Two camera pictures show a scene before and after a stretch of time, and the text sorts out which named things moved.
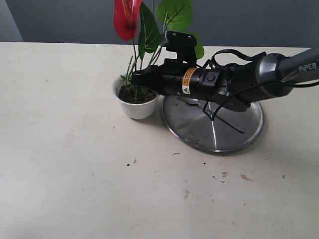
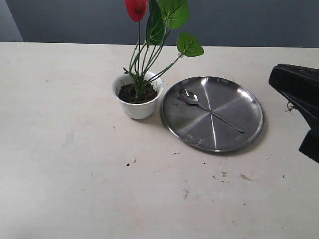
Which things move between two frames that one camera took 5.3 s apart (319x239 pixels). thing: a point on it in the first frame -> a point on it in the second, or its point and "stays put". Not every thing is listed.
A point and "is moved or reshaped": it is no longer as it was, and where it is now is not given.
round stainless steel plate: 184,116 stays put
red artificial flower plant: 147,21 is moved or reshaped
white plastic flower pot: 137,103 stays put
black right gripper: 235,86 -> 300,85
